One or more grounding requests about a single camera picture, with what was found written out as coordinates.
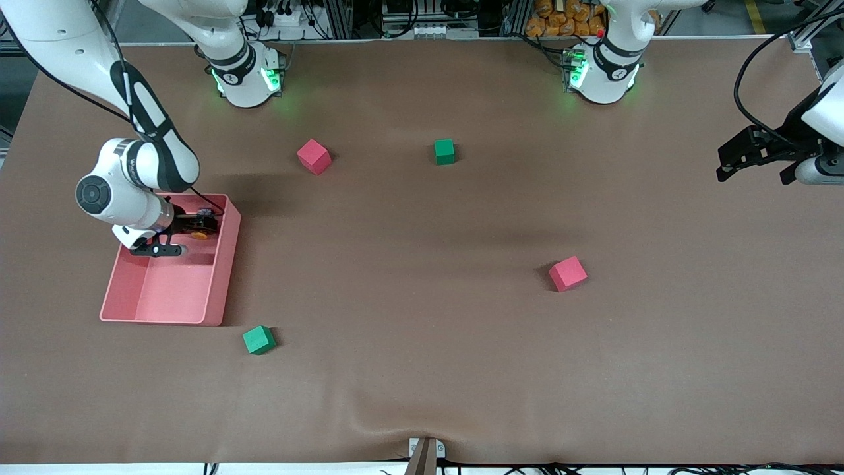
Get orange black push button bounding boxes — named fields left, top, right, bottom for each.
left=191, top=208, right=217, bottom=240

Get pink plastic bin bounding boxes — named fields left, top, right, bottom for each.
left=99, top=192, right=242, bottom=327

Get pink foam cube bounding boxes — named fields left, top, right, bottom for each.
left=548, top=256, right=588, bottom=293
left=296, top=139, right=332, bottom=176

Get white power strip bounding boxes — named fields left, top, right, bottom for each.
left=259, top=5, right=311, bottom=28

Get orange packets pile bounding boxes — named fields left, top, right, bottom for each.
left=526, top=0, right=607, bottom=38

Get brown table cover sheet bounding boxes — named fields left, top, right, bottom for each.
left=0, top=36, right=844, bottom=466

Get white terminal block row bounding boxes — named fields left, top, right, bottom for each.
left=384, top=24, right=450, bottom=38

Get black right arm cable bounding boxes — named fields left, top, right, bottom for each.
left=0, top=0, right=226, bottom=218

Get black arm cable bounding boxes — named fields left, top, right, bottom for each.
left=0, top=0, right=226, bottom=218
left=733, top=7, right=844, bottom=147

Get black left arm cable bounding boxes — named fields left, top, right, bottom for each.
left=733, top=7, right=844, bottom=147

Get aluminium frame profile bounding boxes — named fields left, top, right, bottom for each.
left=787, top=0, right=844, bottom=53

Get aluminium frame post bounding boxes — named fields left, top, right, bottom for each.
left=500, top=0, right=528, bottom=37
left=322, top=0, right=353, bottom=39

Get metal table clamp bracket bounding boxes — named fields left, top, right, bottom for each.
left=404, top=437, right=447, bottom=475

